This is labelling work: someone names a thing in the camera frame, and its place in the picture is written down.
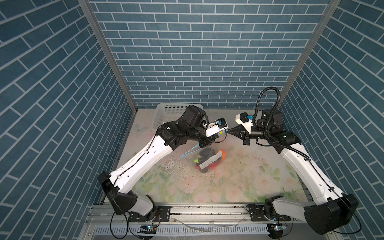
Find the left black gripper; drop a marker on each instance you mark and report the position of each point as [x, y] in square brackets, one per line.
[207, 140]

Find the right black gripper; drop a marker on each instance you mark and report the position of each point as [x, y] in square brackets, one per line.
[244, 135]

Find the black toy avocado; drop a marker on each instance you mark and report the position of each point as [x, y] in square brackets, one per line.
[206, 153]

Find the clear zip bag blue zipper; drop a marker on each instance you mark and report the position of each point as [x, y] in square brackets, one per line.
[194, 152]

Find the red toy chili pepper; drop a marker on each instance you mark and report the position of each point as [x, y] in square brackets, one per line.
[210, 167]

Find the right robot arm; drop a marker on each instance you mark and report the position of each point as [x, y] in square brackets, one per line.
[330, 207]

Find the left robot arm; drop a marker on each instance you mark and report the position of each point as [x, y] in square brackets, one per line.
[118, 184]

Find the white plastic perforated basket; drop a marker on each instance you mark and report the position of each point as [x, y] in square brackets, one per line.
[168, 112]

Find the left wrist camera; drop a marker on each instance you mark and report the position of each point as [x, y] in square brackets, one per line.
[216, 127]

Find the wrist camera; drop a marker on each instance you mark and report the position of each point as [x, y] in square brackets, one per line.
[246, 120]
[216, 127]

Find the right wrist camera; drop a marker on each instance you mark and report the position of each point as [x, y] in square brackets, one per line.
[246, 120]

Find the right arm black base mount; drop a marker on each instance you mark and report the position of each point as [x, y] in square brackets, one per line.
[258, 213]

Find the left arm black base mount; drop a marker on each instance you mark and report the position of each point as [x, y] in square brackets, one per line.
[157, 214]

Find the white slotted cable duct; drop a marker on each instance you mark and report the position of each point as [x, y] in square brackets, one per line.
[182, 231]

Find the aluminium front rail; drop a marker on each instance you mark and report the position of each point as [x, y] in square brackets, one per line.
[214, 214]

